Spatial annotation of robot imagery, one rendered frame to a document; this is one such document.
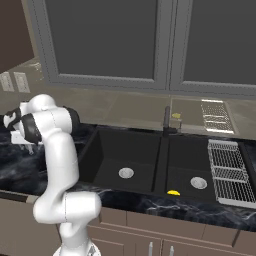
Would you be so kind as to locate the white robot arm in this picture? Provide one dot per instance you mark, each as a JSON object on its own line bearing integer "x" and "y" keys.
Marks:
{"x": 58, "y": 166}

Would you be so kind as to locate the beige wall outlet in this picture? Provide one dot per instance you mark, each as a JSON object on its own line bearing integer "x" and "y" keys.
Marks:
{"x": 22, "y": 82}
{"x": 6, "y": 81}

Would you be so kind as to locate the dark sink tap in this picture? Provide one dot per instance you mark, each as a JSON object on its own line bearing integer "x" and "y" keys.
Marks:
{"x": 166, "y": 121}

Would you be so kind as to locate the black double basin sink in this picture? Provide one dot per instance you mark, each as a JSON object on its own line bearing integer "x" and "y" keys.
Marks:
{"x": 133, "y": 156}

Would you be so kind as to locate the beige cupboard door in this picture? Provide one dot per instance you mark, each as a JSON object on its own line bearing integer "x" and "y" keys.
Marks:
{"x": 123, "y": 241}
{"x": 200, "y": 248}

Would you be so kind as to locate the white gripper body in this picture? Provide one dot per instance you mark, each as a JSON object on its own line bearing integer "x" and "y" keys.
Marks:
{"x": 20, "y": 137}

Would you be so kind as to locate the beige cupboard front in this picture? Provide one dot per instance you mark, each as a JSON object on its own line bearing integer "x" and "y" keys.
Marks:
{"x": 23, "y": 230}

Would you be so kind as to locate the small yellow item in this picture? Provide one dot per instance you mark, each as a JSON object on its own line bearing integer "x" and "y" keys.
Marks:
{"x": 173, "y": 192}

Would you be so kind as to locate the beige drawer front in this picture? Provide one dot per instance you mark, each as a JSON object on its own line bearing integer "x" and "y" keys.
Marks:
{"x": 113, "y": 216}
{"x": 220, "y": 235}
{"x": 165, "y": 225}

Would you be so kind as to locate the round silver sink drain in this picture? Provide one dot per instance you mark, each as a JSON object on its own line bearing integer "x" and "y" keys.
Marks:
{"x": 126, "y": 172}
{"x": 198, "y": 182}

